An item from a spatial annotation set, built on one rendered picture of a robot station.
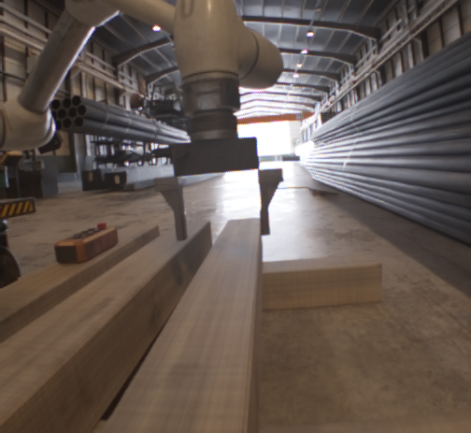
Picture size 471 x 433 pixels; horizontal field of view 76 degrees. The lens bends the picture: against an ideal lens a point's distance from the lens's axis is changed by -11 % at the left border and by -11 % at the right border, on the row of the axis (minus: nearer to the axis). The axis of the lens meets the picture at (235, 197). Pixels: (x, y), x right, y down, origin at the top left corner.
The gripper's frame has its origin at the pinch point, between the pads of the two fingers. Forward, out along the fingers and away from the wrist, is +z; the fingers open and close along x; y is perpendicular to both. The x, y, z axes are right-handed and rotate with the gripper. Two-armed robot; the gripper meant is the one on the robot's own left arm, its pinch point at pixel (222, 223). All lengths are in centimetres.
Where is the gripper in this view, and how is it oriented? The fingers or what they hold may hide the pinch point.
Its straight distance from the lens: 53.9
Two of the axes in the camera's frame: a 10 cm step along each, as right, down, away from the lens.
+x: 9.9, -0.7, -0.9
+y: -0.8, 1.1, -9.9
